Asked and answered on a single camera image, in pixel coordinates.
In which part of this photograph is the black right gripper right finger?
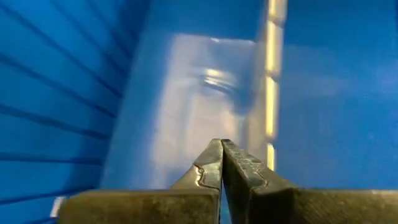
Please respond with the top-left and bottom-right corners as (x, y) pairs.
(221, 138), (398, 224)

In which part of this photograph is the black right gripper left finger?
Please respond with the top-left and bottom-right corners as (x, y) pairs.
(58, 138), (224, 224)

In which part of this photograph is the large blue plastic bin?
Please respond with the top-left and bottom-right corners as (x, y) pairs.
(0, 0), (398, 224)

